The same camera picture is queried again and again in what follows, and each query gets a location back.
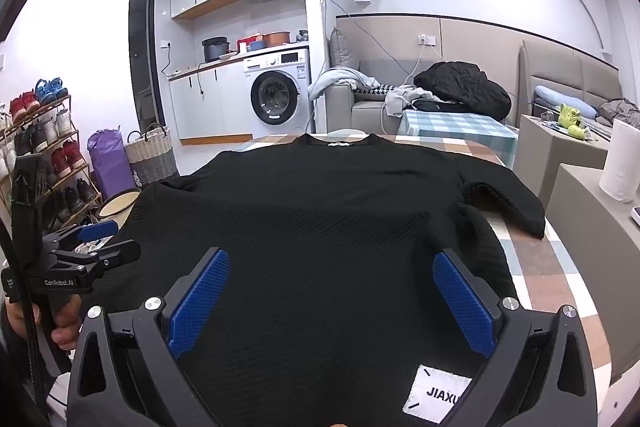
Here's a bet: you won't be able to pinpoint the green toy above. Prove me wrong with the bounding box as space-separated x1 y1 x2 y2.
557 103 588 138

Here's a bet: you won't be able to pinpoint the long grey counter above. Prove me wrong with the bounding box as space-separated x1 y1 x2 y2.
545 163 640 383

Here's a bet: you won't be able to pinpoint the white lower cabinets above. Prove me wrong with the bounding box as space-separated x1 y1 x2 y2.
168 57 251 145

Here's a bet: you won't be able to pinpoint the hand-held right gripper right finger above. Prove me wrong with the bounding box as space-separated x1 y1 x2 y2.
432 248 598 427

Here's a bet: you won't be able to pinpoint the person's left hand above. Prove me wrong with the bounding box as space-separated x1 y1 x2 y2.
0 294 85 353

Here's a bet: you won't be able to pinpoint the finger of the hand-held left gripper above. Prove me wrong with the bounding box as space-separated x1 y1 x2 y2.
47 241 142 277
42 221 120 249

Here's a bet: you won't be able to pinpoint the round cream basin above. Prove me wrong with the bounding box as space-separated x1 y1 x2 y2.
95 188 143 222

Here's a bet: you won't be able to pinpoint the houndstooth cloth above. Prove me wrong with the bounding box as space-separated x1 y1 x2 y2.
354 83 398 98

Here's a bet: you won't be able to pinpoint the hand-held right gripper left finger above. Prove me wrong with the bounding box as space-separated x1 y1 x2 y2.
67 248 261 427

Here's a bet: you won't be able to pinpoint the grey garment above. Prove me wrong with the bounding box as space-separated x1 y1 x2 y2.
384 85 436 118

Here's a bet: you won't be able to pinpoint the purple bag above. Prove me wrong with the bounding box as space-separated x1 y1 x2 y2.
87 127 137 200

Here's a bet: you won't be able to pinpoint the dark cooking pot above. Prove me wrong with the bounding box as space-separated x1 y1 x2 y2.
202 37 231 62

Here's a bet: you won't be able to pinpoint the blue pillow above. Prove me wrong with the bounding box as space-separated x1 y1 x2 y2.
534 85 598 120

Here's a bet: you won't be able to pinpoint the shoe rack with shoes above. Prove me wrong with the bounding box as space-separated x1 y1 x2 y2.
0 77 101 228

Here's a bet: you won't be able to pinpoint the woven laundry basket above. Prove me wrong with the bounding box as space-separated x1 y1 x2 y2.
124 123 178 185

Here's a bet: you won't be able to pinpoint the light blue-grey garment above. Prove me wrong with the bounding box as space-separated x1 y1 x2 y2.
307 68 381 102

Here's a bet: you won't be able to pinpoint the white paper towel roll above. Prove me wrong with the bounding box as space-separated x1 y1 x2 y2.
599 117 640 204

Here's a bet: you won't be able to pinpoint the white washing machine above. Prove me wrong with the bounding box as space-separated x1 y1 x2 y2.
243 48 312 134

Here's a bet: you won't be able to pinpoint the grey clothes pile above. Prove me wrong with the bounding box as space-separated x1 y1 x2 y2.
597 98 640 130

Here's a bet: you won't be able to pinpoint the grey sofa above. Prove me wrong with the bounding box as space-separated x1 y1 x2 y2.
325 27 511 134

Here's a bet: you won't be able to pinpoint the black knit sweater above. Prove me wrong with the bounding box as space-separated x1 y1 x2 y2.
87 133 546 427

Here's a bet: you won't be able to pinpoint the small grey cabinet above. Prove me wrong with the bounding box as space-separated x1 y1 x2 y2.
514 114 611 208

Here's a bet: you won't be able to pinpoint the brown checked tablecloth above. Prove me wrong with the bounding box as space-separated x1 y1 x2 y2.
235 133 613 427

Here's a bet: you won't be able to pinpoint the black puffer jacket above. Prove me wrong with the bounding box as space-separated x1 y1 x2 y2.
414 61 512 120

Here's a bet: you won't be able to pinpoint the black braided cable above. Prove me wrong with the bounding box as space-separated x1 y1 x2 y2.
0 227 48 420

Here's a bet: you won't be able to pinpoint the grey padded headboard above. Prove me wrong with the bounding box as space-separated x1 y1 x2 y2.
517 39 623 118

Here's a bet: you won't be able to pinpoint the dark door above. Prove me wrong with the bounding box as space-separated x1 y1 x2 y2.
129 0 162 135

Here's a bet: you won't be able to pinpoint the blue checked tablecloth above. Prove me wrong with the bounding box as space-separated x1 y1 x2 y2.
400 109 519 170

